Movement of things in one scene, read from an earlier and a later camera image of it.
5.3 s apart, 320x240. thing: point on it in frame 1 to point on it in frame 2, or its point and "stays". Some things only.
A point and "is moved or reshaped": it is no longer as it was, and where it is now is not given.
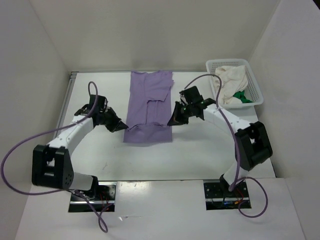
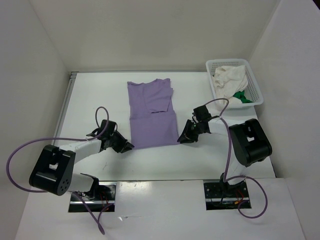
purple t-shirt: x=149 y=107 is moved or reshaped
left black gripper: x=111 y=120 to x=117 y=142
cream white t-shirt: x=234 y=80 stays
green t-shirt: x=240 y=95 stays
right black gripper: x=182 y=112 to x=192 y=131
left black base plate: x=105 y=198 stays
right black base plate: x=217 y=197 stays
